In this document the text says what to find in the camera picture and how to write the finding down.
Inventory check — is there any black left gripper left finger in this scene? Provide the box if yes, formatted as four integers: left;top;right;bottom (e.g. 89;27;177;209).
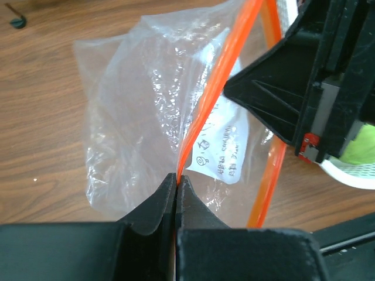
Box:
1;173;176;280

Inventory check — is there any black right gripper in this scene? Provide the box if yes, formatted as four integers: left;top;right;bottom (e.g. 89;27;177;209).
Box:
224;1;374;163

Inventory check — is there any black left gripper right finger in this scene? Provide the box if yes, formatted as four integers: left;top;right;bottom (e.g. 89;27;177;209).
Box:
175;176;328;280

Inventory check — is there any light green chayote squash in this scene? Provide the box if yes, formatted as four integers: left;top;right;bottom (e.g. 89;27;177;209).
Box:
339;124;375;165

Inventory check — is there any white perforated plastic basket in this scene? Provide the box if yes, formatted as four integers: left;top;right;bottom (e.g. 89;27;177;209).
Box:
276;1;374;190

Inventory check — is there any steel two-tier dish rack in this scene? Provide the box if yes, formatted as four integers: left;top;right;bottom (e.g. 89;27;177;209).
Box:
1;2;27;29

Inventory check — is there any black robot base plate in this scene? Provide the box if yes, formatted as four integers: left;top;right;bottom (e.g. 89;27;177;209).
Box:
312;213;375;281

